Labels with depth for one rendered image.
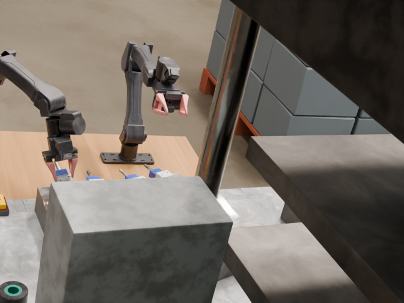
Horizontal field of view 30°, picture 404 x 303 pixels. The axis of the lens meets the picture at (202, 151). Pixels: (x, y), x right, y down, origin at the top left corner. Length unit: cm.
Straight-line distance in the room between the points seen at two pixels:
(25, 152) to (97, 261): 155
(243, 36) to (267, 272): 48
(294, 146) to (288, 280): 28
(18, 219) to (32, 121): 237
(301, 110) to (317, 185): 301
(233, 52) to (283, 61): 306
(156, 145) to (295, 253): 144
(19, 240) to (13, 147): 57
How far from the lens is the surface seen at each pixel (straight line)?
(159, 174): 265
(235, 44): 148
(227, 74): 150
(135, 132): 277
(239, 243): 164
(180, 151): 301
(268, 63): 474
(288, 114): 445
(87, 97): 520
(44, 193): 242
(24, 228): 242
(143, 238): 131
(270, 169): 146
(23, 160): 277
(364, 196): 143
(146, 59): 264
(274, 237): 170
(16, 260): 229
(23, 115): 485
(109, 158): 284
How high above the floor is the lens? 219
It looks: 27 degrees down
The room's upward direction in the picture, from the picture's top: 13 degrees clockwise
